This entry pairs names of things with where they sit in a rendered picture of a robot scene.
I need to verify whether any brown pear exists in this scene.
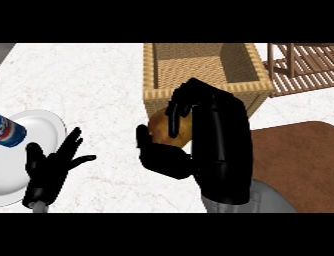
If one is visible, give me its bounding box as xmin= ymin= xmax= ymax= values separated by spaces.
xmin=146 ymin=106 xmax=195 ymax=149

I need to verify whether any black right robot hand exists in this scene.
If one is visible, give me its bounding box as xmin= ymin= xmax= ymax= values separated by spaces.
xmin=134 ymin=77 xmax=254 ymax=206

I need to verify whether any white plate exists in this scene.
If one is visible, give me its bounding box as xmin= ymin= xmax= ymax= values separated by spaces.
xmin=0 ymin=109 xmax=68 ymax=208

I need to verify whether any brown wooden slatted rack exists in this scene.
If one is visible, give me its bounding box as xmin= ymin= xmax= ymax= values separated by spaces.
xmin=263 ymin=43 xmax=334 ymax=98

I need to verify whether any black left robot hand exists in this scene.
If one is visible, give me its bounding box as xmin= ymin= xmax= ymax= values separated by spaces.
xmin=21 ymin=126 xmax=97 ymax=210

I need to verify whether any blue soda can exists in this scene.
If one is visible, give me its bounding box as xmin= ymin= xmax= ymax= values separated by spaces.
xmin=0 ymin=113 xmax=28 ymax=148

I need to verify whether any brown wooden cutting board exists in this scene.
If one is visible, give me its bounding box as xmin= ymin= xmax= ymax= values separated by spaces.
xmin=248 ymin=120 xmax=334 ymax=214

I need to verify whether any wicker basket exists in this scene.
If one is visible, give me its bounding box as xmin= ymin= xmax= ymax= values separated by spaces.
xmin=142 ymin=43 xmax=276 ymax=123

